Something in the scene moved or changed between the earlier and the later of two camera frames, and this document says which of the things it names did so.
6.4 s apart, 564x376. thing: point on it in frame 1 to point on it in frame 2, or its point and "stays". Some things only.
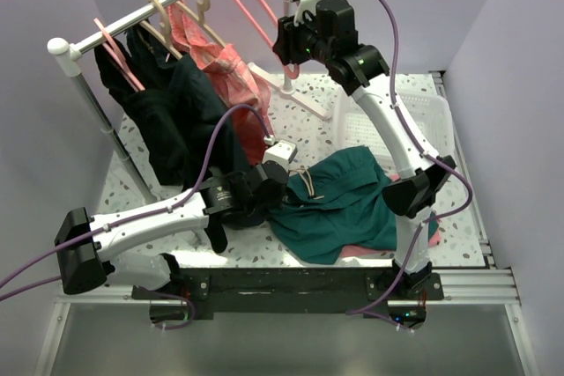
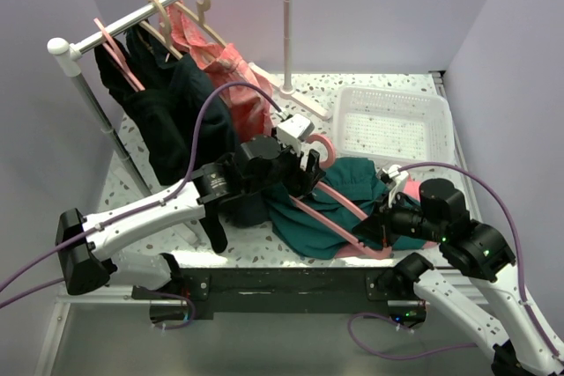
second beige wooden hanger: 166,42 stays
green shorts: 335,205 stays
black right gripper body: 300,43 to 401,218
